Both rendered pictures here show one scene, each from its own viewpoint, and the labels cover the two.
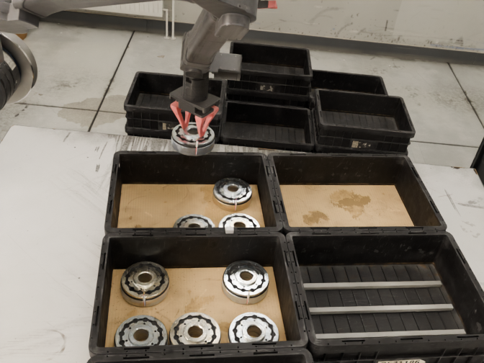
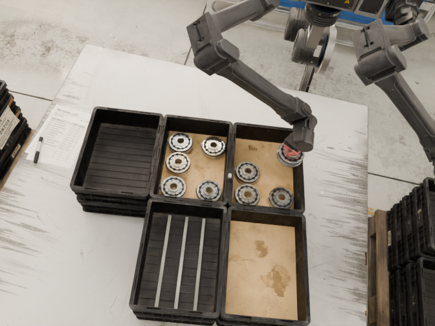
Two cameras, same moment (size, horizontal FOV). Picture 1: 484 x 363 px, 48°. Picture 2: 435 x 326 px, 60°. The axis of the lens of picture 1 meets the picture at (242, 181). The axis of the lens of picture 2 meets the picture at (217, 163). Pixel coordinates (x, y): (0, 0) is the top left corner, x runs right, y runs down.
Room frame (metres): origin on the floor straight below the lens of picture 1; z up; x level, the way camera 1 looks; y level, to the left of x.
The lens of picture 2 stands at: (0.89, -0.72, 2.24)
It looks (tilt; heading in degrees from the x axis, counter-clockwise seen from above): 59 degrees down; 96
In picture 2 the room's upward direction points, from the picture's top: 10 degrees clockwise
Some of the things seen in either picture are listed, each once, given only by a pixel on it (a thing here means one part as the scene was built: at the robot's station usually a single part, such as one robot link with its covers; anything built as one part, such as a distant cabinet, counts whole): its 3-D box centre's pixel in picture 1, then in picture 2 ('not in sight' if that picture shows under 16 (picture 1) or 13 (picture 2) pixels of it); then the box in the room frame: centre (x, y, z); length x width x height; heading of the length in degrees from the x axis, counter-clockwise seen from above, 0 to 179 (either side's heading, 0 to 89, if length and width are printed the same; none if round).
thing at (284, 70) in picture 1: (264, 98); not in sight; (2.43, -0.07, 0.37); 0.40 x 0.30 x 0.45; 92
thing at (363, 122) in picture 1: (351, 151); not in sight; (2.04, -0.48, 0.37); 0.40 x 0.30 x 0.45; 92
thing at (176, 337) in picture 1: (195, 333); (178, 162); (0.64, 0.06, 0.86); 0.10 x 0.10 x 0.01
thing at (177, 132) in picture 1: (193, 134); (291, 152); (1.07, 0.13, 1.04); 0.10 x 0.10 x 0.01
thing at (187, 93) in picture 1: (195, 88); (301, 134); (1.08, 0.13, 1.16); 0.10 x 0.07 x 0.07; 61
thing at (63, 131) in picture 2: not in sight; (61, 134); (0.04, 0.13, 0.70); 0.33 x 0.23 x 0.01; 92
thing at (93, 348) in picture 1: (198, 289); (193, 158); (0.71, 0.06, 0.92); 0.40 x 0.30 x 0.02; 100
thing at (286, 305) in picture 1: (196, 305); (193, 164); (0.71, 0.06, 0.87); 0.40 x 0.30 x 0.11; 100
